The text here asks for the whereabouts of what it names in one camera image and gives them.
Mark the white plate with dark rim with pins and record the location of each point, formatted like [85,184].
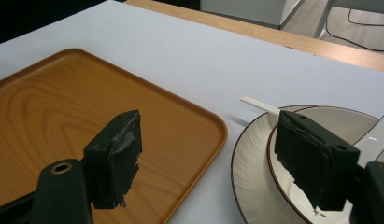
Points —
[252,168]

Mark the light wooden table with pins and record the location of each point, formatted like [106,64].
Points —
[273,35]

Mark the white chopstick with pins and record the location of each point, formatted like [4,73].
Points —
[258,105]

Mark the white metal desk frame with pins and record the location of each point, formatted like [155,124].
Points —
[323,18]

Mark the white bowl with brown rim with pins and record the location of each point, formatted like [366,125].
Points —
[336,124]

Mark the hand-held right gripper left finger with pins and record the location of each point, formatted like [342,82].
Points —
[111,161]

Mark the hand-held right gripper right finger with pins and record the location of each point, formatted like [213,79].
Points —
[314,161]

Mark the white cabinet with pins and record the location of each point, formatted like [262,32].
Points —
[248,11]

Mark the white ceramic spoon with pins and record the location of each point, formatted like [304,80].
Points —
[376,140]

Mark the white table mat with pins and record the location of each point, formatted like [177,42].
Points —
[211,56]

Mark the brown wooden tray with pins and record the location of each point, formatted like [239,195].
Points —
[55,102]

